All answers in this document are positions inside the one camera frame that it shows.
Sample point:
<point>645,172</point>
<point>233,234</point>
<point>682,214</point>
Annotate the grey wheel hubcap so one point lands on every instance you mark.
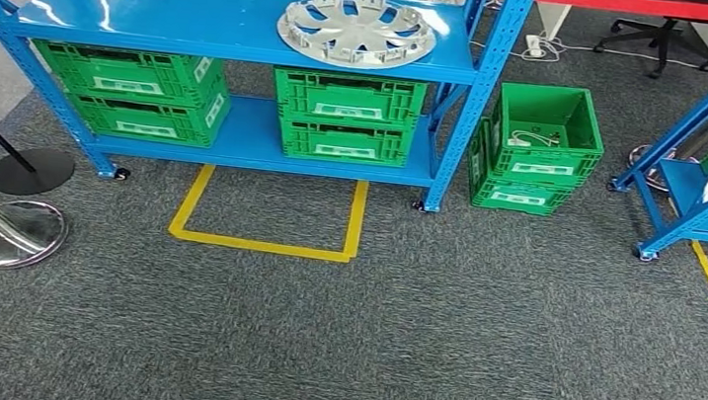
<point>355,30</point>

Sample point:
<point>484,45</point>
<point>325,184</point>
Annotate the blue metal shelf rack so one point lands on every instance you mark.
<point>681,183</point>
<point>216,13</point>

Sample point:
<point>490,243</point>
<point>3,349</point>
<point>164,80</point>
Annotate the black office chair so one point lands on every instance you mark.
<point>664,34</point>

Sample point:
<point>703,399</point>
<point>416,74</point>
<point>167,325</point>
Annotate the yellow tape square outline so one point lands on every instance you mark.
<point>257,245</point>

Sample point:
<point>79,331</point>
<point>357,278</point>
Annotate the black barrier stanchion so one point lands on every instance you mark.
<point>34,173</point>

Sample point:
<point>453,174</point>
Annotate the chrome barrier stanchion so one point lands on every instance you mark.
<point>644,157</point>
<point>7,241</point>

